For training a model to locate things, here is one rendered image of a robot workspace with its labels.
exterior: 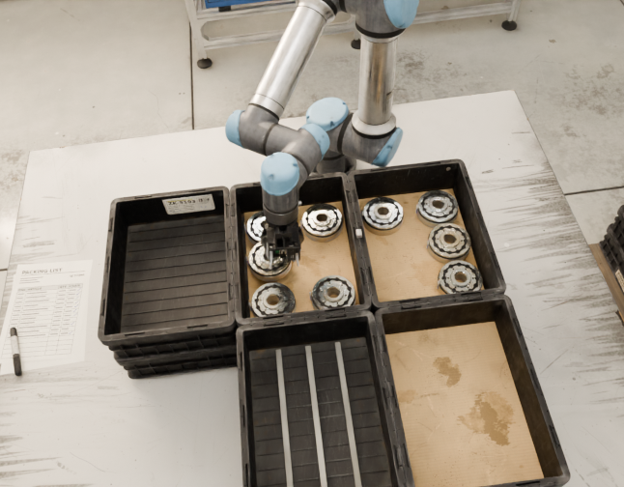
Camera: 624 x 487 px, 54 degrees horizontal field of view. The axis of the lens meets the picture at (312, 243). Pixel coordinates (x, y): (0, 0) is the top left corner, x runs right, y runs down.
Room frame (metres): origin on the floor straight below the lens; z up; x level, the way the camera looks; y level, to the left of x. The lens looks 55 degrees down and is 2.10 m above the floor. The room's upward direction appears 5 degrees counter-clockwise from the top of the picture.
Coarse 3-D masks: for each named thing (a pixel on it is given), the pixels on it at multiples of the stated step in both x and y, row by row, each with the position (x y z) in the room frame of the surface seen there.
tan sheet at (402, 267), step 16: (416, 192) 1.01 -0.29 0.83; (448, 192) 1.01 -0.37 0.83; (416, 224) 0.91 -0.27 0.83; (464, 224) 0.90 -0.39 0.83; (368, 240) 0.87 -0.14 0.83; (384, 240) 0.87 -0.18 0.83; (400, 240) 0.87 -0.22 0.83; (416, 240) 0.86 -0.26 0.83; (384, 256) 0.82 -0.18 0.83; (400, 256) 0.82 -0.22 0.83; (416, 256) 0.81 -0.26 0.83; (384, 272) 0.77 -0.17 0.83; (400, 272) 0.77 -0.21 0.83; (416, 272) 0.77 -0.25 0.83; (432, 272) 0.76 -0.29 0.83; (384, 288) 0.73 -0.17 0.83; (400, 288) 0.73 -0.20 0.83; (416, 288) 0.72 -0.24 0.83; (432, 288) 0.72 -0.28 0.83
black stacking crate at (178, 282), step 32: (128, 224) 0.98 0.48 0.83; (160, 224) 0.98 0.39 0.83; (192, 224) 0.97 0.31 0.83; (224, 224) 0.96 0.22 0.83; (128, 256) 0.89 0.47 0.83; (160, 256) 0.88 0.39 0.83; (192, 256) 0.87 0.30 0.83; (224, 256) 0.86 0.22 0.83; (128, 288) 0.79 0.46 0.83; (160, 288) 0.78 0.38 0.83; (192, 288) 0.78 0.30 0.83; (224, 288) 0.77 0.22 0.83; (128, 320) 0.70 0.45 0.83; (160, 320) 0.70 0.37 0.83; (192, 320) 0.69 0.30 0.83; (224, 320) 0.68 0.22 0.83; (128, 352) 0.61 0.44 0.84; (160, 352) 0.61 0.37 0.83
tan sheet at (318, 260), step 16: (304, 208) 0.99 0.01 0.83; (304, 240) 0.89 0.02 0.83; (336, 240) 0.88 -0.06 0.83; (304, 256) 0.84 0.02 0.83; (320, 256) 0.84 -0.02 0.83; (336, 256) 0.83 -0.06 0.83; (288, 272) 0.80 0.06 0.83; (304, 272) 0.79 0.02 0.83; (320, 272) 0.79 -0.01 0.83; (336, 272) 0.79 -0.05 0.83; (352, 272) 0.78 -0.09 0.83; (256, 288) 0.76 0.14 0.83; (304, 288) 0.75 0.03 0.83; (272, 304) 0.71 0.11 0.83; (304, 304) 0.70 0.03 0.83
